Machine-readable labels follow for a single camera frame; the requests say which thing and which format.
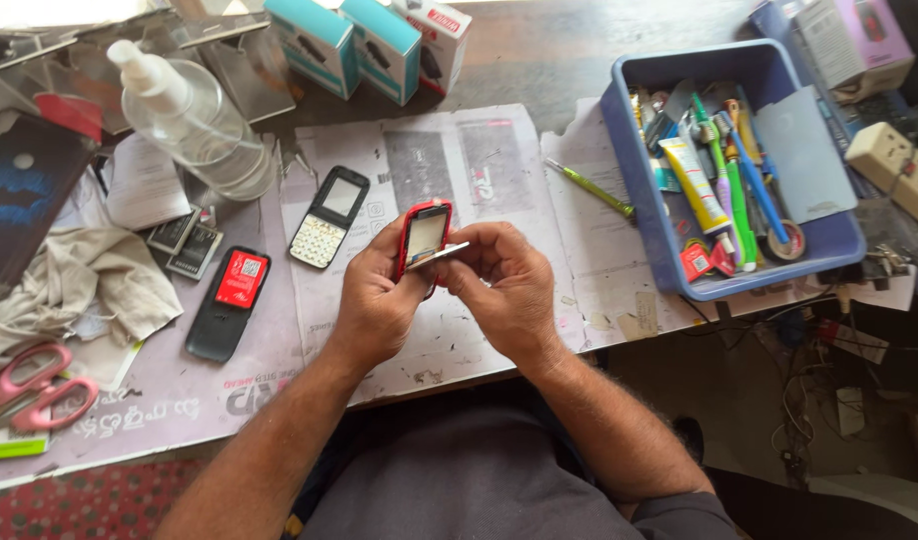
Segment brown tape roll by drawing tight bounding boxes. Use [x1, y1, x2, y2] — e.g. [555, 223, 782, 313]
[762, 219, 808, 263]

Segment yellow white glue tube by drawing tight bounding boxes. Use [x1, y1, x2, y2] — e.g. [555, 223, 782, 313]
[657, 136, 738, 258]

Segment person's grey clothing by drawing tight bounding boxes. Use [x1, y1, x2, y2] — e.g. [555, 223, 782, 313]
[282, 378, 741, 540]

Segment red phone frame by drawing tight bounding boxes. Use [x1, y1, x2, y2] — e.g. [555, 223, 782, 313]
[395, 198, 455, 303]

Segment grey phone battery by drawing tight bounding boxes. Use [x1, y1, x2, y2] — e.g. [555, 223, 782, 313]
[145, 205, 204, 257]
[165, 223, 225, 282]

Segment blue plastic tray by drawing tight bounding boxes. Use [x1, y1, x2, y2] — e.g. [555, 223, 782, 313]
[599, 39, 868, 303]

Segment blue toothbrush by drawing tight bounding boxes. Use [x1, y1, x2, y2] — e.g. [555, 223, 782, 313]
[713, 111, 795, 249]

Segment clear spray bottle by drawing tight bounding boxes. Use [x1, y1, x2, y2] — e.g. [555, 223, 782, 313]
[105, 39, 279, 203]

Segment thin silver display panel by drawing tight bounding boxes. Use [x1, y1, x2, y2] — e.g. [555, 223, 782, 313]
[405, 240, 472, 271]

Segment grey plastic card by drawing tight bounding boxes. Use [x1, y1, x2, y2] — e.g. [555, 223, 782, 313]
[752, 84, 860, 225]

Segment green toothbrush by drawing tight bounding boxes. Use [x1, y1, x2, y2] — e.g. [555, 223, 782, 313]
[689, 91, 760, 273]

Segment purple white product box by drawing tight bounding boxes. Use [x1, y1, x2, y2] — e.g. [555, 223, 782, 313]
[792, 0, 917, 93]

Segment pink scissors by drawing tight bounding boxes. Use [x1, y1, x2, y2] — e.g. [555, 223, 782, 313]
[0, 342, 101, 441]

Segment red phone battery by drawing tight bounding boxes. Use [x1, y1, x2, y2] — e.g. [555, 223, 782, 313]
[213, 250, 270, 310]

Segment person's right hand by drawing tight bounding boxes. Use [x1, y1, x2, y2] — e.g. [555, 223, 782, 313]
[433, 221, 573, 370]

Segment printed newspaper sheet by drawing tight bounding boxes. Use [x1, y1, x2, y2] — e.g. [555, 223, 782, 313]
[278, 102, 589, 408]

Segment red dotted mat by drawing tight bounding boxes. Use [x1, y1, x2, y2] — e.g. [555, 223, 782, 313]
[0, 458, 209, 540]

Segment purple toothbrush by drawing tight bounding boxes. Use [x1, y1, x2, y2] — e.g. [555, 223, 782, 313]
[697, 120, 747, 265]

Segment pale pink poster sheet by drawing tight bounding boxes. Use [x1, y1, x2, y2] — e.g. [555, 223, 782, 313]
[0, 142, 400, 492]

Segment small red packet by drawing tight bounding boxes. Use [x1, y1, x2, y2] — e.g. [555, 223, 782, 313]
[679, 241, 716, 285]

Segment white paper leaflet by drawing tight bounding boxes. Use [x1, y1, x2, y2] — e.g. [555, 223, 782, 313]
[104, 132, 193, 233]

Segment white power strip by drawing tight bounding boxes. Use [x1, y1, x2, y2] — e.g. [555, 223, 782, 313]
[844, 121, 918, 238]

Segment green flat strip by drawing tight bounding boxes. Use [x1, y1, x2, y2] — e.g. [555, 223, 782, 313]
[0, 438, 50, 463]

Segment clear acrylic stand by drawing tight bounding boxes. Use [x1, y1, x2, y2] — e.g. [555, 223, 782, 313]
[0, 10, 298, 138]

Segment dark phone case blue print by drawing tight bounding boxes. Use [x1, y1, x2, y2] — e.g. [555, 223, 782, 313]
[0, 110, 101, 303]

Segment black phone cover with keypad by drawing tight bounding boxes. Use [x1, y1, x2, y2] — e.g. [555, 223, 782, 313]
[288, 165, 372, 270]

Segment beige cloth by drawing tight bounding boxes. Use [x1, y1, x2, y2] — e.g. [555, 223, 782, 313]
[0, 226, 185, 381]

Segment teal charger box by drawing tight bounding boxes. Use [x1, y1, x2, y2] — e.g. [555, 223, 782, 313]
[338, 0, 423, 108]
[263, 0, 362, 102]

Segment person's left hand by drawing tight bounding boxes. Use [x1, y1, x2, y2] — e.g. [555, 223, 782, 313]
[330, 213, 440, 378]

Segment black phone back shell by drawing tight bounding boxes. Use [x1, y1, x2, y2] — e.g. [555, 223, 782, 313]
[185, 246, 273, 366]

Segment green screwdriver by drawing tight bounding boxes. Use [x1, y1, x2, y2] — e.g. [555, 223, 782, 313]
[543, 156, 637, 221]

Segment white red charger box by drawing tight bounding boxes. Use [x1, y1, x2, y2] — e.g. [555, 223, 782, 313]
[390, 0, 474, 98]

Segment tangle of cables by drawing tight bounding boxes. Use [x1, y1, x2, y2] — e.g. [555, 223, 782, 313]
[680, 296, 918, 489]

